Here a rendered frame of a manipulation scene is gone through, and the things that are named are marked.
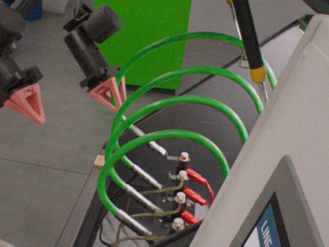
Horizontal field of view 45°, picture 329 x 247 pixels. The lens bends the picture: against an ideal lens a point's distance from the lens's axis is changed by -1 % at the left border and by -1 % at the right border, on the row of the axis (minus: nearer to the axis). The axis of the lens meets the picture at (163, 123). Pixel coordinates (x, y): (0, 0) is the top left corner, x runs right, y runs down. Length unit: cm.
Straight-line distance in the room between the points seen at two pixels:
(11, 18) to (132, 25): 338
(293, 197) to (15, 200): 243
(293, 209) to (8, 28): 59
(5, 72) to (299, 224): 63
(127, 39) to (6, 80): 341
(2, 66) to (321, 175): 64
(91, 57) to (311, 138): 62
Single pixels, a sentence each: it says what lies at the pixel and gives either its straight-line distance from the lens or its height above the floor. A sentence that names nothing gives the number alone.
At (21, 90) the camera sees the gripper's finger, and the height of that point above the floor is 131.
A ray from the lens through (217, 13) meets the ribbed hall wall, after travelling 731.
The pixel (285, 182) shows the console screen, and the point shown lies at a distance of 35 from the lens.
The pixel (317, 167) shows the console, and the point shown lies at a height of 147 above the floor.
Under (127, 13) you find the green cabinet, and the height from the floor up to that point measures 83.
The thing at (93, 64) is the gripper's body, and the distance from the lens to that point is 89.
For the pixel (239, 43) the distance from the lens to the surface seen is 84.
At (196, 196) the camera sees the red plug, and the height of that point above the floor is 111.
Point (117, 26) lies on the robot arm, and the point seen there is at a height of 141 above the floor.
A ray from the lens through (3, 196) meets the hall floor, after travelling 274.
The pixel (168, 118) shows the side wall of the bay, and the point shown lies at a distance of 124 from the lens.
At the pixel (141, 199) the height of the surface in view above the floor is 113.
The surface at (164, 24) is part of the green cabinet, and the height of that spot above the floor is 76.
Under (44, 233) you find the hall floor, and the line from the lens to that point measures 243.
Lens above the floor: 161
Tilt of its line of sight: 26 degrees down
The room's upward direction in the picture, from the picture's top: 7 degrees clockwise
